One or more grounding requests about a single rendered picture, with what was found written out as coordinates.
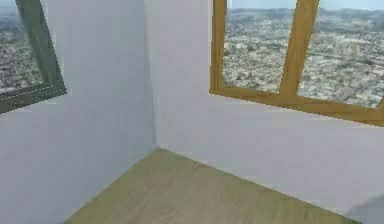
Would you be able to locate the yellow wood framed window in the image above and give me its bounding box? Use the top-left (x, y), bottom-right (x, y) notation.
top-left (209, 0), bottom-right (384, 128)

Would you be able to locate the dark green framed window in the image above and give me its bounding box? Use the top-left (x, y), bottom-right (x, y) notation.
top-left (0, 0), bottom-right (67, 115)

